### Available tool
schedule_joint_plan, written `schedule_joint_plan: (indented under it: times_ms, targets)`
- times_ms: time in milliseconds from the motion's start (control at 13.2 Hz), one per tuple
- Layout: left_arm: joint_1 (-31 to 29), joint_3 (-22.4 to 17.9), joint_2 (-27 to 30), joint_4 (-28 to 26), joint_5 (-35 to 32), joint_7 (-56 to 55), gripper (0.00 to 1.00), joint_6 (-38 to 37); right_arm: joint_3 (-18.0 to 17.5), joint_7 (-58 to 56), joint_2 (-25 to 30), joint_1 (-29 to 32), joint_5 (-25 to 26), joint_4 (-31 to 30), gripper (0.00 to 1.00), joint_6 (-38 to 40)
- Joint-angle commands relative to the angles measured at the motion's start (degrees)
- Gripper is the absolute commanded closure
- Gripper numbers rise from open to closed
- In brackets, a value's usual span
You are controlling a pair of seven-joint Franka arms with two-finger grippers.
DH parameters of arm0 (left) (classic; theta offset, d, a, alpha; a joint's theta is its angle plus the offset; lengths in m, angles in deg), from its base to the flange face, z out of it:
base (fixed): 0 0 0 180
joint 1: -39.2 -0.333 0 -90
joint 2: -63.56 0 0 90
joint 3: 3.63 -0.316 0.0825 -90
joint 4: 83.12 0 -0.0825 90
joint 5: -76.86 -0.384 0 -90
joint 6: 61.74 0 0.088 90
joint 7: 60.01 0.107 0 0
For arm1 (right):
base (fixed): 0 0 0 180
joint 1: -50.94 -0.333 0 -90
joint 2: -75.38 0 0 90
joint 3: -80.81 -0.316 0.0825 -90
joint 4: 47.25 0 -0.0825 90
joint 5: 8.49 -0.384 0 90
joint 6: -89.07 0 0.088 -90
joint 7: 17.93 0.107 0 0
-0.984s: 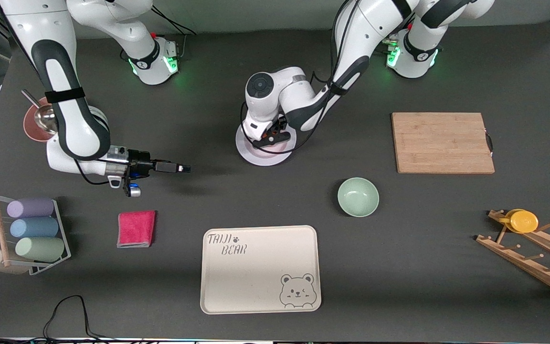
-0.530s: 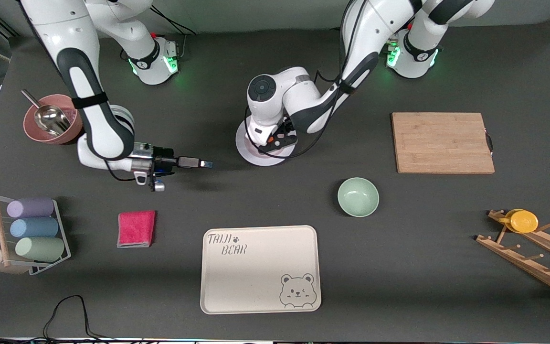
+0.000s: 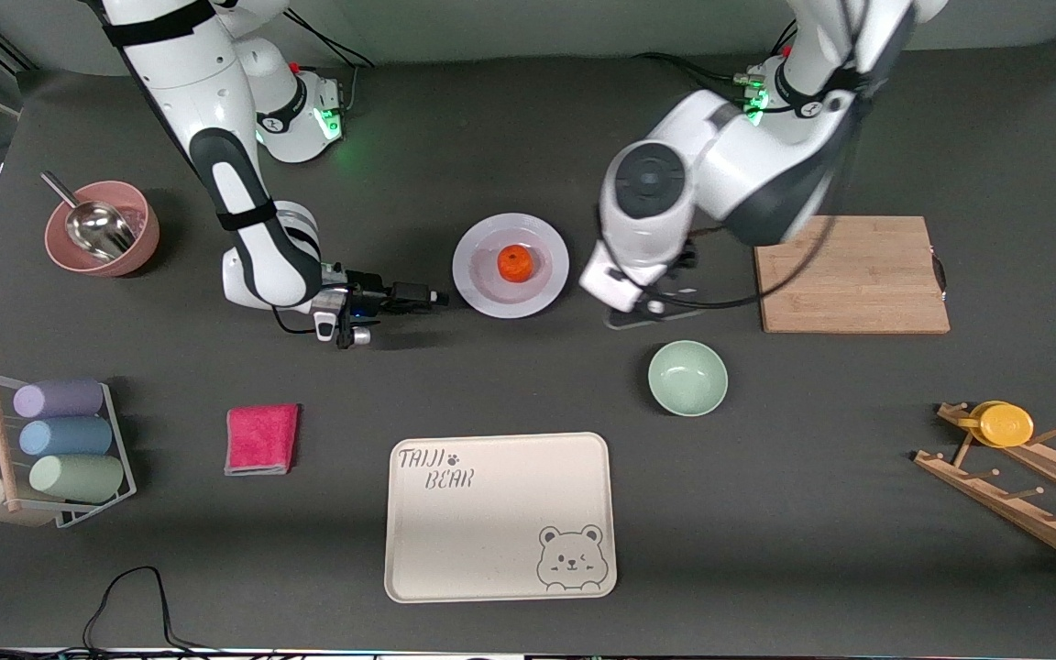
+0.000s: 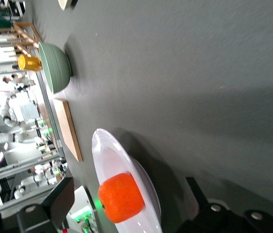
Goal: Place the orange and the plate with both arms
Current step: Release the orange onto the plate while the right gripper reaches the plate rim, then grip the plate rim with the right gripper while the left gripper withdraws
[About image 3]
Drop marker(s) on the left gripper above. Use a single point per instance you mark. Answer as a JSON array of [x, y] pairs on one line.
[[686, 259]]

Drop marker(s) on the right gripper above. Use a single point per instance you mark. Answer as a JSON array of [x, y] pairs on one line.
[[370, 298]]

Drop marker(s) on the orange fruit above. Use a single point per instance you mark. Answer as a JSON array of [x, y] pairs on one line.
[[514, 264]]

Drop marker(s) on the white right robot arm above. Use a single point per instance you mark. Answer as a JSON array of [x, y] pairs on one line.
[[216, 64]]

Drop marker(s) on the white round plate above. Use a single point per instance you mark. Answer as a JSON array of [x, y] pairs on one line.
[[482, 293]]

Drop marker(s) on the pale green bowl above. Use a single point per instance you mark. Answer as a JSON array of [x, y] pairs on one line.
[[687, 379]]

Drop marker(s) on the pink folded cloth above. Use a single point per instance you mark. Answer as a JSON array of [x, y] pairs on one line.
[[260, 438]]

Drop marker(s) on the wooden cutting board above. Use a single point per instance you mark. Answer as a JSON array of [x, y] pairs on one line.
[[849, 275]]

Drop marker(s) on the cream tray with bear print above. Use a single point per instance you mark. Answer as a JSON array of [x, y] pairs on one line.
[[491, 532]]

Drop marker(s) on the pink ribbed bowl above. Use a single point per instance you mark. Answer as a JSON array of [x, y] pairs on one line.
[[138, 247]]

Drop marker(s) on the metal scoop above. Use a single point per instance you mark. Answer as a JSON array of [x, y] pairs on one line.
[[97, 229]]

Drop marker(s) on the purple cup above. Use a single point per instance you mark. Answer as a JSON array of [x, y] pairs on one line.
[[59, 399]]

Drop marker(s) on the blue cup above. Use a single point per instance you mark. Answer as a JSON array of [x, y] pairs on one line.
[[65, 436]]

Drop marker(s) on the green cup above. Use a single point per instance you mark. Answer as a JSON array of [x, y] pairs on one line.
[[79, 478]]

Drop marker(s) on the yellow mug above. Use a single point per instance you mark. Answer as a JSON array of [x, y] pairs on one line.
[[1005, 425]]

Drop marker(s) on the wooden mug rack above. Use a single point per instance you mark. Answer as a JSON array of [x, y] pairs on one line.
[[1023, 513]]

